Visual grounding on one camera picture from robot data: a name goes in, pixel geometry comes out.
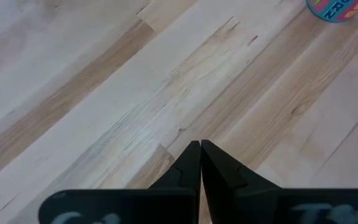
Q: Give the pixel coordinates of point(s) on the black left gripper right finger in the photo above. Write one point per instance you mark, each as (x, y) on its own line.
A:
(225, 180)

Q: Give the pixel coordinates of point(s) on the teal label tin can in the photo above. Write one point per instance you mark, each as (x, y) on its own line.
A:
(334, 11)

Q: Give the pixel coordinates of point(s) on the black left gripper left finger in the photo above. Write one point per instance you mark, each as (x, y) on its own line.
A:
(186, 171)

